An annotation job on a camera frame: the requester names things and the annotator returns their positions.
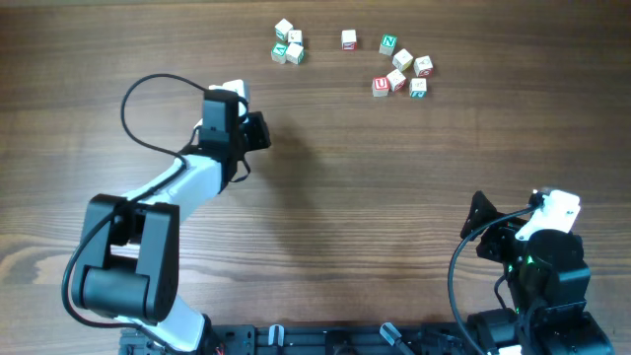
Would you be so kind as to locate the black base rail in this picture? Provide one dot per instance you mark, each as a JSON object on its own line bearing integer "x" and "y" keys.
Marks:
{"x": 441, "y": 338}

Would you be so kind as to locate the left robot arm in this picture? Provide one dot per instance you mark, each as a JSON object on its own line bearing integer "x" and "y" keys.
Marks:
{"x": 126, "y": 266}

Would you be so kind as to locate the teal block top left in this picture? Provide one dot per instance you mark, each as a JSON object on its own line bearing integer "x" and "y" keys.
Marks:
{"x": 282, "y": 29}

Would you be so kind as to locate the green letter A block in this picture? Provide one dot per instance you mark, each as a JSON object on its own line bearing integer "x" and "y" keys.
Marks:
{"x": 278, "y": 52}

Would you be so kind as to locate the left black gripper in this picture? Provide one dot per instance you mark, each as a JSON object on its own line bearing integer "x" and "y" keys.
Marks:
{"x": 256, "y": 130}

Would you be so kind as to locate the white block red Q side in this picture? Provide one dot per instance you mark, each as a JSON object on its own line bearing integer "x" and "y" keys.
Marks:
{"x": 423, "y": 66}

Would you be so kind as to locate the white block red M side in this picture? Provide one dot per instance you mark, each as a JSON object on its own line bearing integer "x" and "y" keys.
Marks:
{"x": 396, "y": 80}

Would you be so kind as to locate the white block green J side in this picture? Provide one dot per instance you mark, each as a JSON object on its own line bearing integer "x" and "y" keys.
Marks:
{"x": 418, "y": 87}

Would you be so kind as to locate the white block yellow side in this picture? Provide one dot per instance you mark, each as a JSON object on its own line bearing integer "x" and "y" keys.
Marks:
{"x": 402, "y": 60}

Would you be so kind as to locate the green letter N block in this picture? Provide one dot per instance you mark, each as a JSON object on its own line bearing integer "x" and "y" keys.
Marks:
{"x": 388, "y": 44}

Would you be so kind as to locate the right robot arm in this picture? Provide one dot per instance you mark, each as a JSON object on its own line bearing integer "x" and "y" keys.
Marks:
{"x": 544, "y": 269}

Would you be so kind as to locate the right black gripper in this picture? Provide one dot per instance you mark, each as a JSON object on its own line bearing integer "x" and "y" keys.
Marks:
{"x": 495, "y": 242}

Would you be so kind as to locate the red letter U block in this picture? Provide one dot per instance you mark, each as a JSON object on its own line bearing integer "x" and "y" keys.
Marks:
{"x": 380, "y": 87}

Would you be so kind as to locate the small white block orange print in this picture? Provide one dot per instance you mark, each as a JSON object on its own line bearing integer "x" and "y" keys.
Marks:
{"x": 295, "y": 36}

